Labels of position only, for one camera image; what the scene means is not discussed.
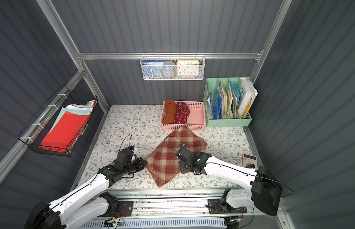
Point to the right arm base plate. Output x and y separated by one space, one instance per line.
216 207

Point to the black wire side basket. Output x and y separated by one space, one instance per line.
47 117

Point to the dark red polka-dot skirt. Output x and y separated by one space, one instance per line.
182 113

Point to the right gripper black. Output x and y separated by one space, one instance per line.
183 156

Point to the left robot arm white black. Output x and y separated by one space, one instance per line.
89 200

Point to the pink plastic basket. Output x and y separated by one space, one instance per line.
196 121

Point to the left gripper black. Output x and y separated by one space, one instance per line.
136 164

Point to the blue box in basket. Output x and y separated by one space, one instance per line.
151 69

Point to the white book in organizer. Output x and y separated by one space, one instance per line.
248 93

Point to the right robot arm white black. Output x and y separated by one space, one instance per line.
260 188

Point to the grey tape roll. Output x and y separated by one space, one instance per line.
168 69

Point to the red paper stack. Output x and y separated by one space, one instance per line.
64 132

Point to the mint green file organizer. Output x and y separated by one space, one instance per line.
211 87

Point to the yellow alarm clock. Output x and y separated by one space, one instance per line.
188 68

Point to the blue folders in organizer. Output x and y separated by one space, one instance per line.
216 105

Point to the white wire wall basket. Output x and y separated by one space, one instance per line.
175 58

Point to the small orange white card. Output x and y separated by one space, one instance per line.
249 159

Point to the red plaid skirt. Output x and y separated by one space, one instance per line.
162 163

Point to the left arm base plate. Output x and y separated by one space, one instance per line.
123 208

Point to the rust orange skirt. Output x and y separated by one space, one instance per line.
170 112

